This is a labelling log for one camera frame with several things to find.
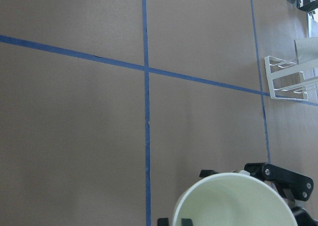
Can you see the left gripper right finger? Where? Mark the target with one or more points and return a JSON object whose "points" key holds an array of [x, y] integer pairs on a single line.
{"points": [[292, 187]]}

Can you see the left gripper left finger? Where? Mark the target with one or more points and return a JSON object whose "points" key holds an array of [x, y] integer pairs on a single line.
{"points": [[182, 222]]}

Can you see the white cup drying rack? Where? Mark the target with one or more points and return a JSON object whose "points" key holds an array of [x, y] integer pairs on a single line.
{"points": [[286, 78]]}

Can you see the cream plastic cup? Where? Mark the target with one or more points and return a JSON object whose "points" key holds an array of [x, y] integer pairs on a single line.
{"points": [[232, 199]]}

